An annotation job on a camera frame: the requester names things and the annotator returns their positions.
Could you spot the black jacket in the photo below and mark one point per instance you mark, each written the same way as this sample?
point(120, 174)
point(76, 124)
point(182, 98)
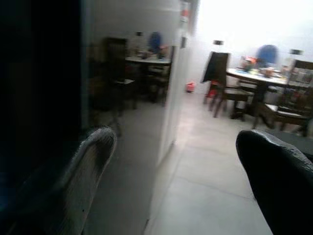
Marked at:
point(215, 66)

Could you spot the dark wooden dining chair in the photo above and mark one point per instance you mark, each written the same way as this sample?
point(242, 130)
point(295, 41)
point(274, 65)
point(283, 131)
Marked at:
point(288, 110)
point(234, 94)

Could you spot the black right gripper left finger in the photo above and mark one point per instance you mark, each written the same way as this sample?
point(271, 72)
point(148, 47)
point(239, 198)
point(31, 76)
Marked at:
point(83, 171)

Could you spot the small red floor toy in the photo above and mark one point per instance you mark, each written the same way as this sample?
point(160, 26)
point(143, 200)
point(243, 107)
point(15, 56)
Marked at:
point(190, 87)

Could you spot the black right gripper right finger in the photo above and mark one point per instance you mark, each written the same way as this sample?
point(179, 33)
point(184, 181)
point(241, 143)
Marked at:
point(281, 186)

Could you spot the round white top dining table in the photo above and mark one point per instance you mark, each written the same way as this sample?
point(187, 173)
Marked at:
point(259, 79)

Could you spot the blue plastic chair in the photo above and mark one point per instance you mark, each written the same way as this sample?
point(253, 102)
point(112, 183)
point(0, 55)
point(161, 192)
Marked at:
point(267, 52)

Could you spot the red plastic stool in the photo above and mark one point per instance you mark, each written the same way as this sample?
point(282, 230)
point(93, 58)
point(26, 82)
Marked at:
point(212, 90)

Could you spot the white fridge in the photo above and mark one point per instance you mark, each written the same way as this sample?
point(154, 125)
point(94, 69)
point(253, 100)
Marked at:
point(171, 110)

